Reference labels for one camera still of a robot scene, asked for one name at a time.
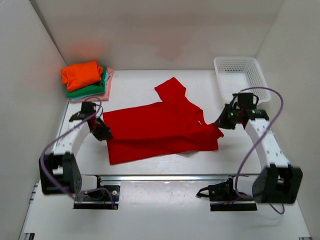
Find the red t shirt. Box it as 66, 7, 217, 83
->
103, 77, 224, 165

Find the folded green t shirt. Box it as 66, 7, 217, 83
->
66, 66, 109, 99

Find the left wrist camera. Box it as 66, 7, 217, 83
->
68, 101, 97, 122

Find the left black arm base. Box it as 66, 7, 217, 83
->
73, 175, 121, 210

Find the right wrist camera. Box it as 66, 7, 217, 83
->
230, 92, 270, 120

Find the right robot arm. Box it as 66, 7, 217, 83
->
214, 103, 303, 205

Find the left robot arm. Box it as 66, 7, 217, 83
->
38, 116, 113, 197

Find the white plastic basket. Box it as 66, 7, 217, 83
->
213, 56, 271, 103

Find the folded orange t shirt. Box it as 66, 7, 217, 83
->
60, 60, 104, 92

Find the aluminium table rail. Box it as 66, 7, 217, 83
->
82, 173, 280, 183

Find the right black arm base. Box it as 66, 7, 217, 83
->
195, 176, 258, 212

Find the folded mint t shirt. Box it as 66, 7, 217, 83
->
66, 67, 114, 102

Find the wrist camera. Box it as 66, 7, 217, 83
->
230, 92, 270, 120
68, 101, 97, 122

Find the folded pink t shirt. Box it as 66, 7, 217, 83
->
67, 67, 114, 103

